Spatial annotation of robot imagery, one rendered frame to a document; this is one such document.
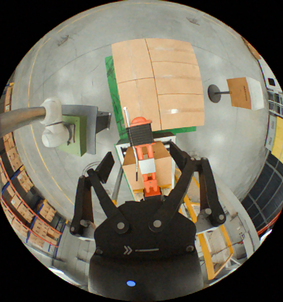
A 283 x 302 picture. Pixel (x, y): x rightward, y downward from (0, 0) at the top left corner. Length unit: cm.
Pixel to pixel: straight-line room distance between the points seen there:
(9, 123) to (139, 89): 104
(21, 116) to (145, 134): 60
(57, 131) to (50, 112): 16
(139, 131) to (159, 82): 83
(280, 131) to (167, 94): 698
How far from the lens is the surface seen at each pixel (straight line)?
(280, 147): 732
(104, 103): 165
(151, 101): 99
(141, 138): 29
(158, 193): 47
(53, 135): 76
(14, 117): 57
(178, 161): 15
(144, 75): 106
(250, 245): 150
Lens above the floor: 152
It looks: 65 degrees down
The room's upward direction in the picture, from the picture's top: 176 degrees clockwise
